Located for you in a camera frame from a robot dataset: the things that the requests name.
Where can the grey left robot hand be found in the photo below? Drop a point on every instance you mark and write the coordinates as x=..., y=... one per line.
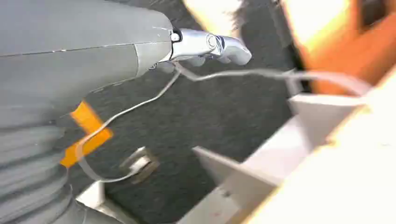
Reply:
x=77, y=61

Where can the small metal clip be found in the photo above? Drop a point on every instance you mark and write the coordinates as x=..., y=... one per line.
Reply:
x=140, y=164

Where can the ribbed grey left arm sleeve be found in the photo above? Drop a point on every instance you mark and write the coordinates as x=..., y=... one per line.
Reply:
x=28, y=173

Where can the pale bright sheet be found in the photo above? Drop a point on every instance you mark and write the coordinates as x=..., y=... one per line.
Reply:
x=213, y=14

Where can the orange wooden box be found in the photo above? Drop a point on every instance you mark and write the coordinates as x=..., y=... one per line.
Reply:
x=346, y=55

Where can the white frame foot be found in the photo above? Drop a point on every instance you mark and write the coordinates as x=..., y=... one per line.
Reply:
x=92, y=198

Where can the white desk frame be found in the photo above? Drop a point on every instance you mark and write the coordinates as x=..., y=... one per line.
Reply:
x=278, y=160

